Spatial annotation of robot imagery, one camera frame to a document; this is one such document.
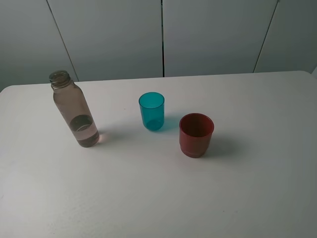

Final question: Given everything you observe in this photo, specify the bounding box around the teal translucent plastic cup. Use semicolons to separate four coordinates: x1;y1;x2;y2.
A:
139;92;165;131

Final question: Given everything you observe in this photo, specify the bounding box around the red plastic cup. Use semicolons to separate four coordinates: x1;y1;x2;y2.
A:
179;113;214;158

